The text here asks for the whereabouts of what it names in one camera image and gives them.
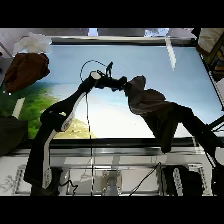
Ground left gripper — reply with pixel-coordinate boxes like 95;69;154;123
99;75;129;93

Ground dark brown T-shirt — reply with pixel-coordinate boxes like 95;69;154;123
123;74;188;154

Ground rust brown garment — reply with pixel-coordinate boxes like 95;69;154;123
3;52;51;94

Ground white garment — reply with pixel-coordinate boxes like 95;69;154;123
13;32;53;55

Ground black cable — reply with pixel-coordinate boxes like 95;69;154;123
59;179;80;197
79;59;110;197
127;161;163;197

